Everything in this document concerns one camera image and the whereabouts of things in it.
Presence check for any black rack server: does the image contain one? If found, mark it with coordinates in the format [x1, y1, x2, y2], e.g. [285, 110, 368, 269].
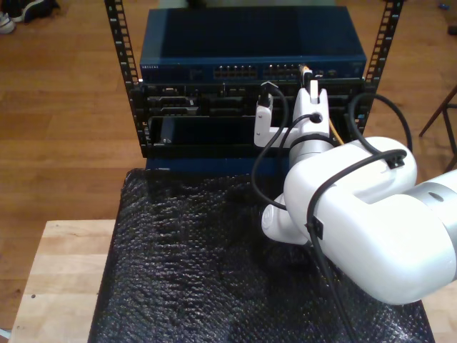
[141, 82, 365, 117]

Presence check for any yellow network cable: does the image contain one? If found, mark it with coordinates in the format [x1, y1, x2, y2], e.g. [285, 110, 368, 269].
[298, 63, 346, 146]

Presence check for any blue rack base plate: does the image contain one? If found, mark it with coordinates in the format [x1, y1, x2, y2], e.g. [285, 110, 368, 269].
[145, 156, 292, 176]

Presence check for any black bubble wrap mat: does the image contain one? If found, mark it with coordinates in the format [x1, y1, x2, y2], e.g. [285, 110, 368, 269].
[87, 168, 435, 343]

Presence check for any white shoe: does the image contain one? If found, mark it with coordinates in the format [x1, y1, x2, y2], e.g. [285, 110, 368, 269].
[0, 10, 17, 35]

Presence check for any black rack shelf tray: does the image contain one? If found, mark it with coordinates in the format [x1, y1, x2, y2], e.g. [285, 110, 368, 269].
[142, 114, 358, 160]

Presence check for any dark shoe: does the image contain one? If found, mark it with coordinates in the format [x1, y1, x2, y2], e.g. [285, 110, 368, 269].
[7, 0, 61, 24]

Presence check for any dark wooden chair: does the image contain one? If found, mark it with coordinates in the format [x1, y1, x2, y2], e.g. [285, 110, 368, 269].
[419, 84, 457, 172]

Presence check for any long black arm cable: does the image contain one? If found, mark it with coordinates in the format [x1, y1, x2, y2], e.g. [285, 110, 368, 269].
[251, 81, 414, 343]

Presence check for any blue network switch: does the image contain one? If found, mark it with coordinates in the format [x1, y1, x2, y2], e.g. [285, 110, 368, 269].
[139, 6, 368, 84]

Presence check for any black perforated rack post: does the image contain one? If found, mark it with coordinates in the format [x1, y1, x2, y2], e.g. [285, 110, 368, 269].
[351, 0, 404, 130]
[104, 0, 151, 158]

